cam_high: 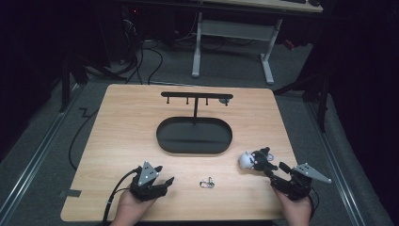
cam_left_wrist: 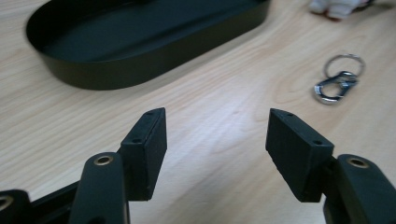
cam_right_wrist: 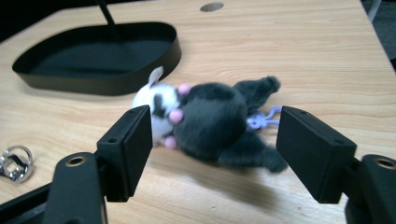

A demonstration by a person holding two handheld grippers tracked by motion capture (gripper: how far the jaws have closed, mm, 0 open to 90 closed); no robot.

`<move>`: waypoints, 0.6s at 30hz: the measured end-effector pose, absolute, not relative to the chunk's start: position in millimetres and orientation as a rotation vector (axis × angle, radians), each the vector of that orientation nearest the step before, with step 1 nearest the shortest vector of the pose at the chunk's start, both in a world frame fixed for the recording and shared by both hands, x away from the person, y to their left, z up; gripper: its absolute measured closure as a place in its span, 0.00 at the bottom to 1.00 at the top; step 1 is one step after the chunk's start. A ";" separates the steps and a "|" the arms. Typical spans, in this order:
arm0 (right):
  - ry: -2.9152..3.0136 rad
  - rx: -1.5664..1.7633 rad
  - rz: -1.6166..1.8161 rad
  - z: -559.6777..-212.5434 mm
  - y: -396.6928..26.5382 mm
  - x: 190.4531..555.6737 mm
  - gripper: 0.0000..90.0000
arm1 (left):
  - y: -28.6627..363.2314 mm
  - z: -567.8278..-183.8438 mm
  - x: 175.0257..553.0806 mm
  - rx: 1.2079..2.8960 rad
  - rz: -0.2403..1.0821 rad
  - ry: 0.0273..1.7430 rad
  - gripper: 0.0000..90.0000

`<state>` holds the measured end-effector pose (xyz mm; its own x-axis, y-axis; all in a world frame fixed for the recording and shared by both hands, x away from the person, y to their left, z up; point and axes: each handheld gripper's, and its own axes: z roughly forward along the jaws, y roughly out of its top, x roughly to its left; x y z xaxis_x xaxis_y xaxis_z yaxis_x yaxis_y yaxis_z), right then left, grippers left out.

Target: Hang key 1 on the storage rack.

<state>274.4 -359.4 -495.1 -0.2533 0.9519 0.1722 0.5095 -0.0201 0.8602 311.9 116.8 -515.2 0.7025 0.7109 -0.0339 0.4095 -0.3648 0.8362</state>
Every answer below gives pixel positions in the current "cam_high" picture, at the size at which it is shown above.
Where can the black computer tower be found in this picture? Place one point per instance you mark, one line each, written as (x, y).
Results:
(129, 28)

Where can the dark metal stand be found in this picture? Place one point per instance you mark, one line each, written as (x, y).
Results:
(67, 81)
(320, 97)

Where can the person's right hand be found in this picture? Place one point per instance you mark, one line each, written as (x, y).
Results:
(298, 212)

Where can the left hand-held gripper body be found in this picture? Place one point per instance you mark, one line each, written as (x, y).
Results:
(147, 175)

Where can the person's left hand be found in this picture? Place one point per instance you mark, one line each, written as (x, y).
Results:
(131, 208)

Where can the metal floor rail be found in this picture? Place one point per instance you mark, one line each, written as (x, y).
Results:
(34, 160)
(335, 160)

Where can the white frame desk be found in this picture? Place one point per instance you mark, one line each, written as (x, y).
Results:
(235, 29)

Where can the black key rack with tray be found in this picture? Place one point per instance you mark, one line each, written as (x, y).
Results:
(194, 136)

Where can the black tape patch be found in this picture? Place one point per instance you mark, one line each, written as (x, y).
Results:
(71, 193)

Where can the small red object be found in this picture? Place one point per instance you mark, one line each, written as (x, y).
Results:
(289, 44)

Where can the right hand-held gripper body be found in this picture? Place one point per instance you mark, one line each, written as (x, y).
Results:
(298, 186)

